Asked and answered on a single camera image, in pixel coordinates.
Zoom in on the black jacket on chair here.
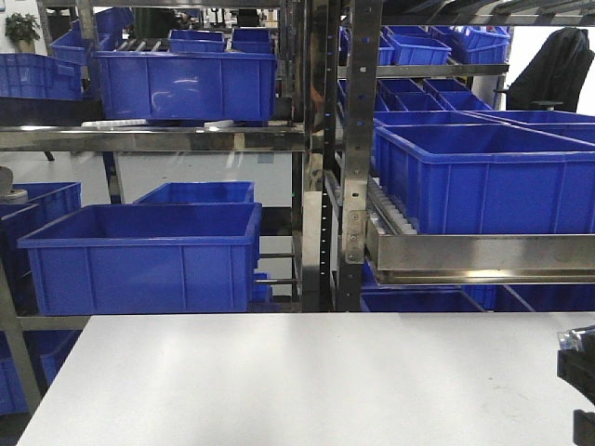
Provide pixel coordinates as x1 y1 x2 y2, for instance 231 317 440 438
506 27 594 112

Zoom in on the potted green plant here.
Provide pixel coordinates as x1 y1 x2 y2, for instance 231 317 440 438
5 12 41 54

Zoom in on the large blue plastic bin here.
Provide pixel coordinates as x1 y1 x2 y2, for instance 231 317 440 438
94 51 277 121

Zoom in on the blue crate far left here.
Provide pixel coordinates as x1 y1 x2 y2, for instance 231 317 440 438
1 53 83 100

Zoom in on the steel shelving rack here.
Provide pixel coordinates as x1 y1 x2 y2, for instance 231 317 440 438
0 0 595 419

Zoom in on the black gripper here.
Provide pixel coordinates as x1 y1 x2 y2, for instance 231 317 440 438
557 325 594 445

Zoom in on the large blue bin right shelf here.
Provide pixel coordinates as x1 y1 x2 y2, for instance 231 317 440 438
375 124 594 235

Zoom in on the large blue bin lower left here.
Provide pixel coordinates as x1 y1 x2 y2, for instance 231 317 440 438
18 203 261 316

